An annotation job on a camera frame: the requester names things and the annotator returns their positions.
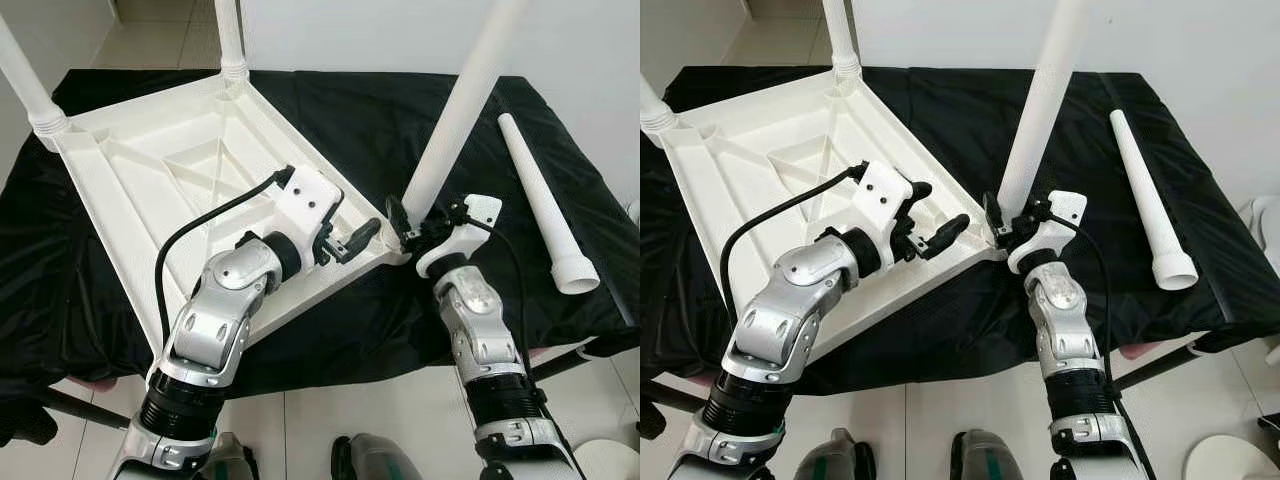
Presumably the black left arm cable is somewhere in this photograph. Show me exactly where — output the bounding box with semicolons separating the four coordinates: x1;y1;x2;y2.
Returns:
720;162;869;301
155;167;296;351

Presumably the white plastic chair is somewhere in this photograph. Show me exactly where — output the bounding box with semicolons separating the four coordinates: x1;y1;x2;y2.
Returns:
1240;195;1280;249

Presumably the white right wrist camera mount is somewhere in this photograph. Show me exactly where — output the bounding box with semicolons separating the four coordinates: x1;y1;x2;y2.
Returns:
1005;190;1089;274
413;195;503;279

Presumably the black table cloth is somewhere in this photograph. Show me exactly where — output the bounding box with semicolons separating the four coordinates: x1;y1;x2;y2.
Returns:
0;68;641;401
640;65;1280;396

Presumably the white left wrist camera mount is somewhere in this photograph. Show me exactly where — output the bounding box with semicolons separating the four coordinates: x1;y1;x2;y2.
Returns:
855;160;916;246
272;167;346;251

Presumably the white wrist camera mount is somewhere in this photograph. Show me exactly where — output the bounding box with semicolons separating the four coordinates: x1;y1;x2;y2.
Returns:
413;195;503;279
1005;190;1089;274
272;167;346;251
855;160;916;246

